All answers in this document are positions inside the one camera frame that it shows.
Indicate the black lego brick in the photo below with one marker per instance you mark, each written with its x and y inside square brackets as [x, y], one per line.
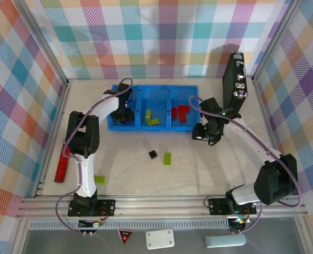
[153, 155]

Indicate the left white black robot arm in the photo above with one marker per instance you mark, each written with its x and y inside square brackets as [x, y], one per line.
[86, 172]

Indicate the aluminium side rail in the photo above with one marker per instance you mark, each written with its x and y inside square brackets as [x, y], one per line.
[54, 132]

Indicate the white rectangular plate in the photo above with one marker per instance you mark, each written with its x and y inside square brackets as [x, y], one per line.
[160, 239]

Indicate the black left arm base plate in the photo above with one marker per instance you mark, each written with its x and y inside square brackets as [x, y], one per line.
[109, 206]

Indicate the green lego brick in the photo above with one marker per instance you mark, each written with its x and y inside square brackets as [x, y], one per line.
[100, 180]
[167, 159]
[153, 121]
[148, 114]

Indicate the grey oblong box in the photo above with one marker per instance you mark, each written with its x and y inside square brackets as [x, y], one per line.
[225, 241]

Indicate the aluminium frame rail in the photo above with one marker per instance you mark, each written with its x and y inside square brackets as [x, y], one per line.
[159, 209]

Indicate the red glitter cylinder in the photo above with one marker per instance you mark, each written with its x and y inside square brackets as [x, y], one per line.
[61, 169]

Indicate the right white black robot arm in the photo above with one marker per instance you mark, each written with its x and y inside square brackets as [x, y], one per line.
[251, 137]

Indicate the red triangular sticker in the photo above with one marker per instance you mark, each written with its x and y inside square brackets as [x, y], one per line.
[125, 235]

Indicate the controller board with green light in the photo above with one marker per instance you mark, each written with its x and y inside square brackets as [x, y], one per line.
[237, 221]

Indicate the blue three-compartment bin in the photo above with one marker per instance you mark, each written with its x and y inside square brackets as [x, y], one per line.
[156, 98]

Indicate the aluminium frame post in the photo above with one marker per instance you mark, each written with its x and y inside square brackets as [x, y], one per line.
[274, 42]
[44, 45]

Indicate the black briefcase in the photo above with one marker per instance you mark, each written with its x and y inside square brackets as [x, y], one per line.
[233, 84]

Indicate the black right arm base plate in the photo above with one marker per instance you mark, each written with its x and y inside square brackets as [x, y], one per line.
[214, 206]

